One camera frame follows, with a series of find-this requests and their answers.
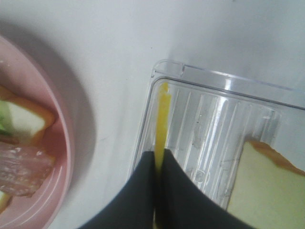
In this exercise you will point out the yellow cheese slice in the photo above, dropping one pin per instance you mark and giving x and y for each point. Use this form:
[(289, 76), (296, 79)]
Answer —
[(164, 101)]

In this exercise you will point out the bread slice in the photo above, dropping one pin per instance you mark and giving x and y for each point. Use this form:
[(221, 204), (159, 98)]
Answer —
[(29, 121), (269, 191)]

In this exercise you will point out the right clear plastic tray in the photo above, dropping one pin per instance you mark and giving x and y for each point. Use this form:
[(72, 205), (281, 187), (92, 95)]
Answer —
[(212, 114)]

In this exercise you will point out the green lettuce leaf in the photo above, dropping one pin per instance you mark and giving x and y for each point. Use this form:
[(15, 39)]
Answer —
[(5, 119)]

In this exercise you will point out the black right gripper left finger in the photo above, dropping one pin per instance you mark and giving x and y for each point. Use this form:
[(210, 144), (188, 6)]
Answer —
[(133, 206)]

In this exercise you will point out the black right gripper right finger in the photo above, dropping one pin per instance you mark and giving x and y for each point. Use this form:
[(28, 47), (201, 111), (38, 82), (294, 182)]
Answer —
[(182, 205)]

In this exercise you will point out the pink bacon strip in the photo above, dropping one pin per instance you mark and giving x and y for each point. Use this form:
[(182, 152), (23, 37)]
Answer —
[(23, 169)]

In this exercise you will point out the pink round plate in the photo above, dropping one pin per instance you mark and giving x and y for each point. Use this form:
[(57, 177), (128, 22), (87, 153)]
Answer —
[(22, 76)]

